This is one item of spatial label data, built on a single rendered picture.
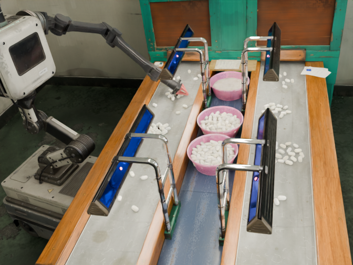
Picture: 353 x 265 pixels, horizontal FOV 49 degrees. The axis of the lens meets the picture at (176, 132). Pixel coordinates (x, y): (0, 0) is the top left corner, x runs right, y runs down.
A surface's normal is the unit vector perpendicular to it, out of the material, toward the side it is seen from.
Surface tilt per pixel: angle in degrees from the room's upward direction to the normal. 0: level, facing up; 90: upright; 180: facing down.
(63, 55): 90
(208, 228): 0
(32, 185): 1
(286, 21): 90
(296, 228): 0
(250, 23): 90
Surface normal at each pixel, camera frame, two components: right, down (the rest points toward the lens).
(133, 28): -0.26, 0.60
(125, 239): -0.11, -0.80
